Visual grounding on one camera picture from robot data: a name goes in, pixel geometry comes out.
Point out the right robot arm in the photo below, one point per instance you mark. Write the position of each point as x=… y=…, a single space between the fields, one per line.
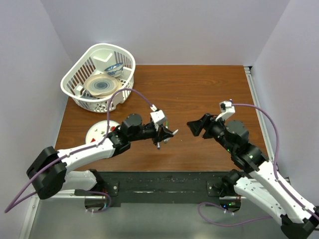
x=255 y=179

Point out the beige blue ceramic plate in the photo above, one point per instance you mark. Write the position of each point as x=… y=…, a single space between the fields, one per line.
x=101 y=85

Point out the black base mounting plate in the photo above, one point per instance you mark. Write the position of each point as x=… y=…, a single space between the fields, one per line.
x=169 y=188

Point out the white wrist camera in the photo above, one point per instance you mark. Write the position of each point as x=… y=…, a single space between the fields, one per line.
x=158 y=117
x=227 y=110

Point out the strawberry pattern plate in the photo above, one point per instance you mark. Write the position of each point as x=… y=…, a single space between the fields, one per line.
x=96 y=132

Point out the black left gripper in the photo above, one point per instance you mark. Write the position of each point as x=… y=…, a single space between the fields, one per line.
x=161 y=134

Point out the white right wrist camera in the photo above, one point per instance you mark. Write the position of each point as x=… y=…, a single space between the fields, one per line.
x=227 y=110

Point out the white plastic dish basket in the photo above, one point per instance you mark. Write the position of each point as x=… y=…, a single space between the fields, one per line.
x=102 y=69

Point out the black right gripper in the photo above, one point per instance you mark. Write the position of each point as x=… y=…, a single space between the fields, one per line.
x=207 y=119

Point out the blue white ceramic bowl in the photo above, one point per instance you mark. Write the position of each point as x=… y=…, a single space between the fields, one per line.
x=115 y=70

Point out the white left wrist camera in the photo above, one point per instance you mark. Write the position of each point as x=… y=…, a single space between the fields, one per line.
x=158 y=117

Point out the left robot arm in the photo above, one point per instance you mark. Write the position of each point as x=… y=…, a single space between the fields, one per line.
x=54 y=171

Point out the white green pen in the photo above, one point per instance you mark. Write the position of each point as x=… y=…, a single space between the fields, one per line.
x=166 y=126

